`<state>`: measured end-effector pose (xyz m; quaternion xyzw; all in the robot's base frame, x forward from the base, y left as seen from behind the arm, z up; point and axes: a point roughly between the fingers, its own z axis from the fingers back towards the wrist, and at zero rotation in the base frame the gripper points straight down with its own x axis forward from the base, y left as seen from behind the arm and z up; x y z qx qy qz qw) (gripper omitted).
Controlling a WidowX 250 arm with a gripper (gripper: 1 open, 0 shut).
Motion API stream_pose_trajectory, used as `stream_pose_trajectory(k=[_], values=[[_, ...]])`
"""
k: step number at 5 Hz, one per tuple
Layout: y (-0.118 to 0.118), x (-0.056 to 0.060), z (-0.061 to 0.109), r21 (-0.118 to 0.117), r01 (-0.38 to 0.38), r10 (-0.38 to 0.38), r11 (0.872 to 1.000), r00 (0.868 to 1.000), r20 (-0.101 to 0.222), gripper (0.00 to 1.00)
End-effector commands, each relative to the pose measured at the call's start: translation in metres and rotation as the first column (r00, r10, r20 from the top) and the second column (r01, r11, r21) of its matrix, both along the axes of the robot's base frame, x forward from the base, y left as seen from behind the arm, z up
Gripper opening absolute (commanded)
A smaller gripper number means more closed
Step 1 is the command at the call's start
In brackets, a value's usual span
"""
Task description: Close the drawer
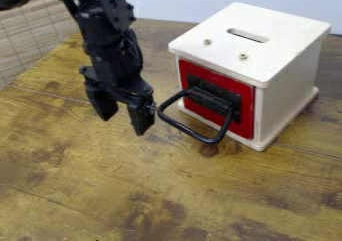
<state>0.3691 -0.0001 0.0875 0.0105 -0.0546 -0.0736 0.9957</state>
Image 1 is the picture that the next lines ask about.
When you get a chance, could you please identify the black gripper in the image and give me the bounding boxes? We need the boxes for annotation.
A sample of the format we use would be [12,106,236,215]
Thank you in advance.
[80,66,156,136]

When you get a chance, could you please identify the red drawer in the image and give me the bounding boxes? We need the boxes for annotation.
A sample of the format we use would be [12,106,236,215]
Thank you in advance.
[177,59,255,139]

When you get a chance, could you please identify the white wooden box cabinet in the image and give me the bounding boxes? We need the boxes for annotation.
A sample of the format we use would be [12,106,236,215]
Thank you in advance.
[168,2,331,151]

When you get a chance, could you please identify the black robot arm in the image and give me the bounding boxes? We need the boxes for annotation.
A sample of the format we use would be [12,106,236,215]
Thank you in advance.
[0,0,155,135]

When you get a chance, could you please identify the black metal drawer handle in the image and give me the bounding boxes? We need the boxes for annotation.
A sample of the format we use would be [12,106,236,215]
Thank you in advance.
[157,75,242,145]

